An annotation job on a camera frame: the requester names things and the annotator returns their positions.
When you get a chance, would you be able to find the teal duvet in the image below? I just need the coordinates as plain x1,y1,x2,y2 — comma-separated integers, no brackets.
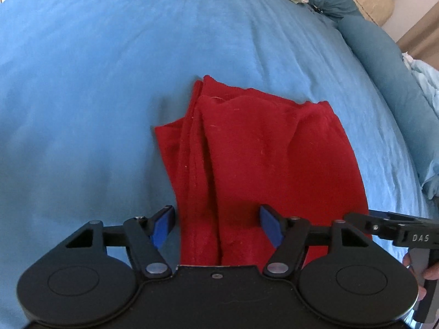
337,16,438,199

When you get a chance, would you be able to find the blue bed sheet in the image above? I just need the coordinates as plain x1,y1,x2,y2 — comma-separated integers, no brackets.
1,0,436,328

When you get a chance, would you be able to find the red long-sleeve sweater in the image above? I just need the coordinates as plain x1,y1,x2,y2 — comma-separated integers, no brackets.
155,76,368,267

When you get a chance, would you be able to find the beige curtain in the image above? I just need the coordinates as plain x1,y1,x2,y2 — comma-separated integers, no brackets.
397,9,439,69

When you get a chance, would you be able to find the person's right hand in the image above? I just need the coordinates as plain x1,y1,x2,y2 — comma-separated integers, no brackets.
402,253,439,302

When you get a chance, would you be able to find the light blue blanket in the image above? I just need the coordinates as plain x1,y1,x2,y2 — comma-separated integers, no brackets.
402,53,439,116

